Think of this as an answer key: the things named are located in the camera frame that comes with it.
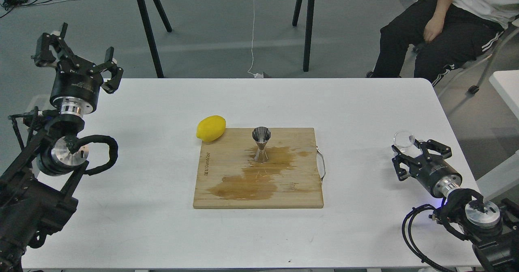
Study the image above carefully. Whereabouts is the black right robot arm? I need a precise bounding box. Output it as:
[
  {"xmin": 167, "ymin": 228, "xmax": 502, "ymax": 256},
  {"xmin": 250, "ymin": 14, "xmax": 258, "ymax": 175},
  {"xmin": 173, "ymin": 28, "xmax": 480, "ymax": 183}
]
[{"xmin": 392, "ymin": 139, "xmax": 519, "ymax": 272}]

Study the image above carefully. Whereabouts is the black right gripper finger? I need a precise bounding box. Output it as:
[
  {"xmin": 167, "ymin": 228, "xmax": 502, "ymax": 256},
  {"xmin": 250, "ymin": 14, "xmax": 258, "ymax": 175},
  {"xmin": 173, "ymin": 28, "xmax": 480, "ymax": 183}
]
[
  {"xmin": 391, "ymin": 144, "xmax": 431, "ymax": 182},
  {"xmin": 412, "ymin": 139, "xmax": 452, "ymax": 165}
]

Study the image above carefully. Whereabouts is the yellow lemon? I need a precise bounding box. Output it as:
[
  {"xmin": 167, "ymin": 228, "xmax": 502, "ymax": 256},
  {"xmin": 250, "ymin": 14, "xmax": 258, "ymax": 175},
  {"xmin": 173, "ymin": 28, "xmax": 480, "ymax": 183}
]
[{"xmin": 196, "ymin": 115, "xmax": 226, "ymax": 142}]

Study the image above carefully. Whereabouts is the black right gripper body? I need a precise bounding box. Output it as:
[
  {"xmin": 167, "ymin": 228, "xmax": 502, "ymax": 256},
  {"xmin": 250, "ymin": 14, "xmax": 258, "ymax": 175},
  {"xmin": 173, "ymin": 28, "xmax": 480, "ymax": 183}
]
[{"xmin": 414, "ymin": 159, "xmax": 462, "ymax": 198}]

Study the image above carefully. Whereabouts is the white power cable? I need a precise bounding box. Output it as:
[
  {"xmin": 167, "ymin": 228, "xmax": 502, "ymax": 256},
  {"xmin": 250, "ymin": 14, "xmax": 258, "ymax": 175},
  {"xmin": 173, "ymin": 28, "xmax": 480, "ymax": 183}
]
[{"xmin": 248, "ymin": 0, "xmax": 264, "ymax": 79}]

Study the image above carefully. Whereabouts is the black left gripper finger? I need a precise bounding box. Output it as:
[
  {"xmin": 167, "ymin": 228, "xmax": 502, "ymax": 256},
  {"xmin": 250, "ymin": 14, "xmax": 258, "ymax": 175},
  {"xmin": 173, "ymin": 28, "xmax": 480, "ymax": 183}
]
[
  {"xmin": 31, "ymin": 22, "xmax": 82, "ymax": 75},
  {"xmin": 87, "ymin": 47, "xmax": 124, "ymax": 94}
]

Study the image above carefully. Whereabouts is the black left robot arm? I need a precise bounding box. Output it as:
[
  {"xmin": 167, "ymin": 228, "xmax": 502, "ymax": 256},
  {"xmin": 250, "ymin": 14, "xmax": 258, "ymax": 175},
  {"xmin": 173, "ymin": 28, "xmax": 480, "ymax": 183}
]
[{"xmin": 0, "ymin": 23, "xmax": 124, "ymax": 272}]

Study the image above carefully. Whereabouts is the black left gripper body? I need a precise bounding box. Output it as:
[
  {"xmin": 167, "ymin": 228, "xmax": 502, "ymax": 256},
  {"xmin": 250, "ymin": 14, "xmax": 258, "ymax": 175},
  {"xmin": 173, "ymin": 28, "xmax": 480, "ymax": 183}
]
[{"xmin": 49, "ymin": 70, "xmax": 103, "ymax": 114}]

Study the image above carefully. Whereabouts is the wooden cutting board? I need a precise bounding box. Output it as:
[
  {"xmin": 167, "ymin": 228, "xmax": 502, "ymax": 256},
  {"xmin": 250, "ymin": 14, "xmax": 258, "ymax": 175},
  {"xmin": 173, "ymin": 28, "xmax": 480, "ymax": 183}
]
[{"xmin": 193, "ymin": 128, "xmax": 324, "ymax": 209}]

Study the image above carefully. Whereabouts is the seated person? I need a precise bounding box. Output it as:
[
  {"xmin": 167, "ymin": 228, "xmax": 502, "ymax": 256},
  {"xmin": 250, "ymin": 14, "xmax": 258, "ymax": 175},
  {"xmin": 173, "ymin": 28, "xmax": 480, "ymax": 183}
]
[{"xmin": 367, "ymin": 0, "xmax": 519, "ymax": 86}]

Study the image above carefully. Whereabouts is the steel double jigger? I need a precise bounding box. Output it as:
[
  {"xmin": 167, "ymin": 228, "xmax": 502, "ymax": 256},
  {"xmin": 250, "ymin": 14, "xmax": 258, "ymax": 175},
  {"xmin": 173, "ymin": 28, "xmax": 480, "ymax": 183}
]
[{"xmin": 252, "ymin": 126, "xmax": 271, "ymax": 163}]

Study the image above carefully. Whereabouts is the clear glass measuring cup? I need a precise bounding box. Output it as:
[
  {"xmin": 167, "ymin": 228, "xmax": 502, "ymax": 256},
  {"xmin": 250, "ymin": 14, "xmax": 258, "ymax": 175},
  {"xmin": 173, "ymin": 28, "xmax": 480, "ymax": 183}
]
[{"xmin": 393, "ymin": 130, "xmax": 415, "ymax": 152}]

